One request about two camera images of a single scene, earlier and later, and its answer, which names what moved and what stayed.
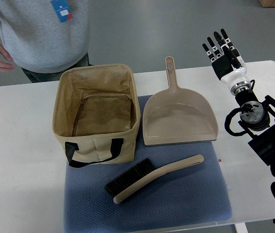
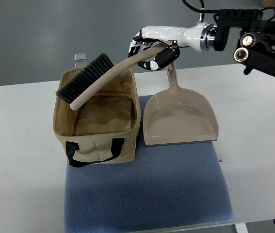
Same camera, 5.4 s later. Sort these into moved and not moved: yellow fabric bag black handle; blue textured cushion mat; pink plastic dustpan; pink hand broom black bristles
Moved: pink hand broom black bristles
Not moved: pink plastic dustpan; blue textured cushion mat; yellow fabric bag black handle
